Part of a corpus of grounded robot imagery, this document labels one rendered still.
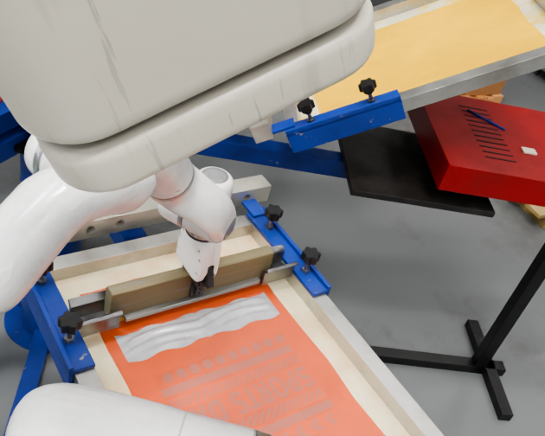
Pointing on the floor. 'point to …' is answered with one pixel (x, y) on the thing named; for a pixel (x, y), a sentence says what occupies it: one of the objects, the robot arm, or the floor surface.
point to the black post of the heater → (519, 299)
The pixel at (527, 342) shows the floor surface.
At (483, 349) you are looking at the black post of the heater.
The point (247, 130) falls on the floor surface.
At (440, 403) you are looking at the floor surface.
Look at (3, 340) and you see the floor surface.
